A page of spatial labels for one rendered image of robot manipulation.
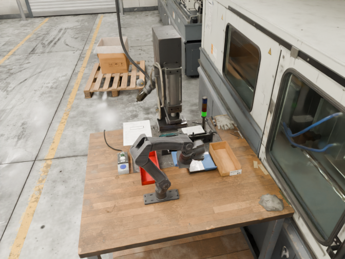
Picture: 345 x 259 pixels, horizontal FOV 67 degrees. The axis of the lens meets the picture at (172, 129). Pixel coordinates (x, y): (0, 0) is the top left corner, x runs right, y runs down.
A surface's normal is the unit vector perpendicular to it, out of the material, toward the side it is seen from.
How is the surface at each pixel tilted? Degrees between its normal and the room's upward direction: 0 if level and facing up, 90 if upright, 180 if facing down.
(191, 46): 90
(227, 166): 0
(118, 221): 0
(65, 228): 0
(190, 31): 90
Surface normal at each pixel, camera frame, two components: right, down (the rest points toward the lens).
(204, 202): -0.03, -0.81
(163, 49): 0.19, 0.57
